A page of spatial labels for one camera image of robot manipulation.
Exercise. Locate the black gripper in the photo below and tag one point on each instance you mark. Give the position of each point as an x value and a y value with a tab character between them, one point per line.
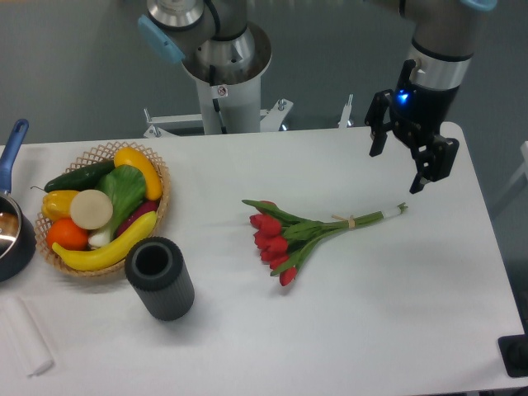
416	113

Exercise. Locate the red tulip bouquet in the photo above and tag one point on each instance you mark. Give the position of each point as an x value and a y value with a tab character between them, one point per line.
285	241

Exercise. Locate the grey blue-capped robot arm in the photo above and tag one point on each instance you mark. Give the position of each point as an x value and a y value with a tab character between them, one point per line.
443	42

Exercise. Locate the white furniture at right edge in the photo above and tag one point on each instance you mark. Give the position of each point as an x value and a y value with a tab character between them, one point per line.
514	185

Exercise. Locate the black device at table edge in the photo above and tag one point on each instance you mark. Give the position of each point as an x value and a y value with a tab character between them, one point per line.
514	354

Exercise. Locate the purple eggplant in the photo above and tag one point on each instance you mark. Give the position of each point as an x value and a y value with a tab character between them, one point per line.
144	208

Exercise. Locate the dark grey ribbed vase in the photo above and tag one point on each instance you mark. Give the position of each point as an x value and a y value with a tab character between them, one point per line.
156	269

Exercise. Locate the short yellow squash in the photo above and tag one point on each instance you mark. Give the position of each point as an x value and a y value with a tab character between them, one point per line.
135	158

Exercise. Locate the green bok choy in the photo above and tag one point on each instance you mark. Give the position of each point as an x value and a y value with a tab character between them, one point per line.
126	187

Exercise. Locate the long yellow squash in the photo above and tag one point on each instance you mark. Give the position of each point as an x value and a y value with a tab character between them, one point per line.
111	253

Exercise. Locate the green cucumber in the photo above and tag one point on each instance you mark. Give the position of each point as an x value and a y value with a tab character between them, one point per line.
80	179

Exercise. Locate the round beige disc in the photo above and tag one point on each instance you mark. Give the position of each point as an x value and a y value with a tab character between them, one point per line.
91	209

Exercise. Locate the orange fruit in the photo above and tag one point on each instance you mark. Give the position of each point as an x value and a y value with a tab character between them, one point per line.
68	235

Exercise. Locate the yellow bell pepper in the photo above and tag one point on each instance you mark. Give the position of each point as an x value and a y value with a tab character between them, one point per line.
56	204

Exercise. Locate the white folded cloth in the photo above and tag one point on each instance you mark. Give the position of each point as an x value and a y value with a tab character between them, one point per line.
29	343

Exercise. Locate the white metal base frame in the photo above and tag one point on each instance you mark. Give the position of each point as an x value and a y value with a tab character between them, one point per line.
275	119

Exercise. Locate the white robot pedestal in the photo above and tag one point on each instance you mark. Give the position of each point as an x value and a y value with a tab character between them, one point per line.
228	76

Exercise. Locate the blue-handled dark saucepan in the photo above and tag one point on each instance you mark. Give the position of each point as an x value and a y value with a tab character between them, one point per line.
17	233

